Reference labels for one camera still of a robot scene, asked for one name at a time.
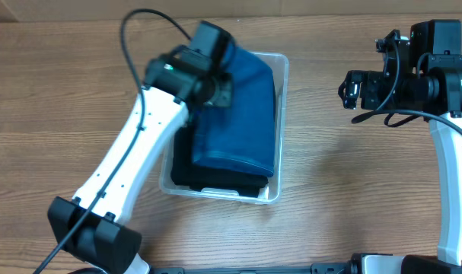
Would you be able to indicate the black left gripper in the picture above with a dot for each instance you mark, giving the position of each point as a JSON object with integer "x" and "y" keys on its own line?
{"x": 225, "y": 93}

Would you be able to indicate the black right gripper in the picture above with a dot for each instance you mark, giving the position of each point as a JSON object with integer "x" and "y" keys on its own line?
{"x": 369, "y": 81}

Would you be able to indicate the blue denim cloth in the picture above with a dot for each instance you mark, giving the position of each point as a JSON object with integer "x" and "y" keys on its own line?
{"x": 242, "y": 137}

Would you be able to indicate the clear plastic storage bin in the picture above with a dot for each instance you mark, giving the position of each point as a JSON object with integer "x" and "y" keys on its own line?
{"x": 272, "y": 190}

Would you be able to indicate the black cloth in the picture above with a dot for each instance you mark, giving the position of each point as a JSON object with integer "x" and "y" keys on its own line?
{"x": 184, "y": 172}

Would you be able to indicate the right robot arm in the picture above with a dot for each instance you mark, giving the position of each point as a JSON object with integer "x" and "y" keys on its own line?
{"x": 421, "y": 78}

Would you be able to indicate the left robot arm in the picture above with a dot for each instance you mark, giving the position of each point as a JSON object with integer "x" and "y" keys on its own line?
{"x": 91, "y": 226}

